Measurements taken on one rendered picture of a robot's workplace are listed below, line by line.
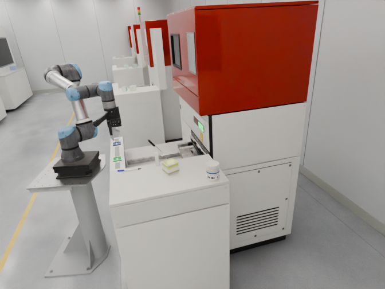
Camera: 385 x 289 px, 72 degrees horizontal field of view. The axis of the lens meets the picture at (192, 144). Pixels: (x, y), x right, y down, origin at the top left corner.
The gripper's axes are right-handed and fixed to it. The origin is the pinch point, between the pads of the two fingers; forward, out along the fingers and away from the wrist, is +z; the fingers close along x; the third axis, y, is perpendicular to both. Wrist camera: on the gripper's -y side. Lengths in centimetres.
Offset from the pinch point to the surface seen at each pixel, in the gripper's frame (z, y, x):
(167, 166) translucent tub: 7.5, 28.4, -33.9
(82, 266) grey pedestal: 109, -43, 12
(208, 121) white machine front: -8, 59, -15
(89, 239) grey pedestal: 89, -33, 17
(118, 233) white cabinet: 32, -2, -50
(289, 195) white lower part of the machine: 63, 123, -15
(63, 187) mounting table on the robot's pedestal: 29.7, -36.4, 3.5
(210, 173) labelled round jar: 9, 49, -48
